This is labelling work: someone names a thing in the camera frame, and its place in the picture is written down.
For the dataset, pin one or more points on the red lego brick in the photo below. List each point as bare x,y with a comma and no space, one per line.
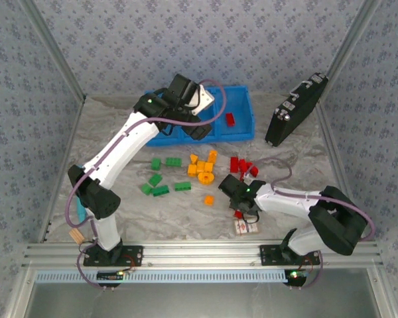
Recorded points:
242,164
248,165
240,214
254,172
231,119
234,164

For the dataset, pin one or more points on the orange wedge lego piece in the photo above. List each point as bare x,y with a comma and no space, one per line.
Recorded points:
194,159

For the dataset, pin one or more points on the orange round lego piece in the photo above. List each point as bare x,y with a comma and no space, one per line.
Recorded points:
206,178

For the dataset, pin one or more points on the green long lego brick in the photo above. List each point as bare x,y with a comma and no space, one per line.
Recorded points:
182,186
173,162
160,190

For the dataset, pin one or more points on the green short lego brick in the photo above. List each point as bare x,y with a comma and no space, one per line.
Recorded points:
155,180
156,163
146,189

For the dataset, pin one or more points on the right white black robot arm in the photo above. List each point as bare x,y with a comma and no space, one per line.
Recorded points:
285,202

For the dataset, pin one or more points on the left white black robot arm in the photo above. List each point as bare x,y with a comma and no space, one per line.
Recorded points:
119,149

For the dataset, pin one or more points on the small printed card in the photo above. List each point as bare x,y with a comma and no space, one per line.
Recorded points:
248,228

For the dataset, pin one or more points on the blue three-compartment plastic bin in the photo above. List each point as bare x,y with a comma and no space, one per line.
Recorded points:
238,106

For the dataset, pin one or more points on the small lit circuit board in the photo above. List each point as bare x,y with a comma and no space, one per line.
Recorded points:
296,275
110,275

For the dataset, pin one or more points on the black hard carrying case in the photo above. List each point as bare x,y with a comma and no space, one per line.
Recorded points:
295,112

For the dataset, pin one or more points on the grey metal front panel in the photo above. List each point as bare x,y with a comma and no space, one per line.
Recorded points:
199,301

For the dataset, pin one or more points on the teal cylinder with white band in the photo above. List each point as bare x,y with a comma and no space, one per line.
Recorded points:
81,213

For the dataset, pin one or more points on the small wooden block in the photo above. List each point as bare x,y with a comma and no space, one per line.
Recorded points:
76,236

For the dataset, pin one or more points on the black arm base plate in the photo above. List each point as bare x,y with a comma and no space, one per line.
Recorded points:
132,255
268,255

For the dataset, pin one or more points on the aluminium mounting rail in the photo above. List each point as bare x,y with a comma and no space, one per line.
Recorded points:
199,253

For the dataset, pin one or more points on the aluminium table side rail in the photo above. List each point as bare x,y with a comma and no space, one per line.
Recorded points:
335,159
63,165

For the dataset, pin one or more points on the aluminium frame post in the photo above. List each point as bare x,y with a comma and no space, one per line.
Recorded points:
53,49
351,39

